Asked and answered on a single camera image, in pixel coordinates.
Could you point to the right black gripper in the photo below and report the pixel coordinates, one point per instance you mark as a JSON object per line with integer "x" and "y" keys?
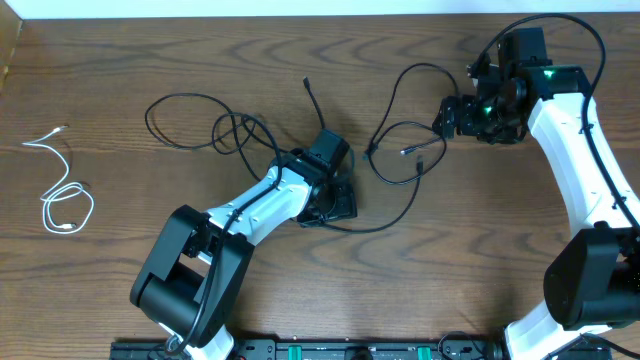
{"x": 447, "y": 118}

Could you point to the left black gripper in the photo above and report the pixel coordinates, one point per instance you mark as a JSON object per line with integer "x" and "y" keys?
{"x": 340, "y": 205}

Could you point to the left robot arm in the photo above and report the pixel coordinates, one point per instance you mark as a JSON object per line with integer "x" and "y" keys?
{"x": 193, "y": 274}

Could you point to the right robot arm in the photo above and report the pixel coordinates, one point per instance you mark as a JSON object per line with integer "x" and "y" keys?
{"x": 593, "y": 284}

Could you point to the wooden board at edge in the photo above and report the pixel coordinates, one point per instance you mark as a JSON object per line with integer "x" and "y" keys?
{"x": 11, "y": 26}

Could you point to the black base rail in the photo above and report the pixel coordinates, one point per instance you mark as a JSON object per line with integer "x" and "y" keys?
{"x": 455, "y": 346}

